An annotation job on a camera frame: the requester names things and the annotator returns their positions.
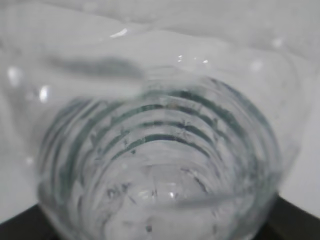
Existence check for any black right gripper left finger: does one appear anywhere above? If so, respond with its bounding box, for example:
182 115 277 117
0 205 60 240

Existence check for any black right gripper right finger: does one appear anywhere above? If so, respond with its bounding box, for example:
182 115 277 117
254 196 320 240

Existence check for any clear green-label water bottle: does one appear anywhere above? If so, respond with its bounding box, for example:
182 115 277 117
0 0 320 240

